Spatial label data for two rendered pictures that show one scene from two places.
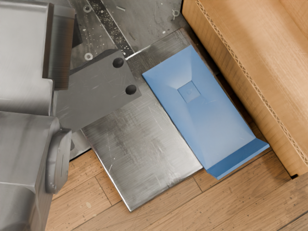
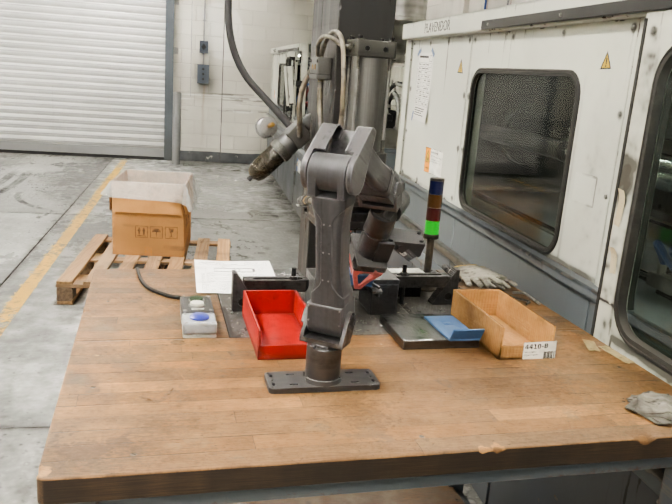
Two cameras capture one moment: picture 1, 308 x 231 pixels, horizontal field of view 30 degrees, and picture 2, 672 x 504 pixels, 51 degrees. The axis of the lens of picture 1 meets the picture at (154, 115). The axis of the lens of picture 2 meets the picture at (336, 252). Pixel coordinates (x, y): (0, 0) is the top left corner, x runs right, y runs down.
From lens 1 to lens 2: 1.31 m
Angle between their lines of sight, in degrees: 62
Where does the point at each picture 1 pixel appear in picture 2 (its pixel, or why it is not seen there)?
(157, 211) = (418, 352)
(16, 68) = not seen: hidden behind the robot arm
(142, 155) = (416, 331)
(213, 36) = (464, 304)
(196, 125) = (448, 329)
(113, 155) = (400, 329)
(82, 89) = (403, 233)
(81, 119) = (400, 240)
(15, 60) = not seen: hidden behind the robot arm
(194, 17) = (456, 306)
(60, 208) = (365, 342)
